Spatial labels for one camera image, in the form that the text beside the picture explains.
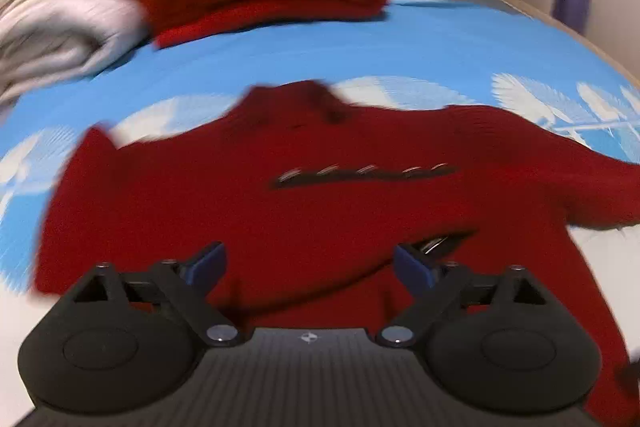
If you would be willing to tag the wooden bed frame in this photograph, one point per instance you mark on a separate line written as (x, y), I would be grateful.
(575, 34)

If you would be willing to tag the blue white patterned blanket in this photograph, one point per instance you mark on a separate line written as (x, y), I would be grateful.
(310, 52)

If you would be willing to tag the dark red knit sweater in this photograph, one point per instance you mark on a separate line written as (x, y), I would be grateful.
(250, 217)

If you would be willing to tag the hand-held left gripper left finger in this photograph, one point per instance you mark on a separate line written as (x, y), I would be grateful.
(207, 263)

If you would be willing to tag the purple wall sticker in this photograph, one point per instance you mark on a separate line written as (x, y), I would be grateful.
(571, 7)

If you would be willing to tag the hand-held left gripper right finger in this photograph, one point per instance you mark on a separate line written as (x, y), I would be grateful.
(412, 264)

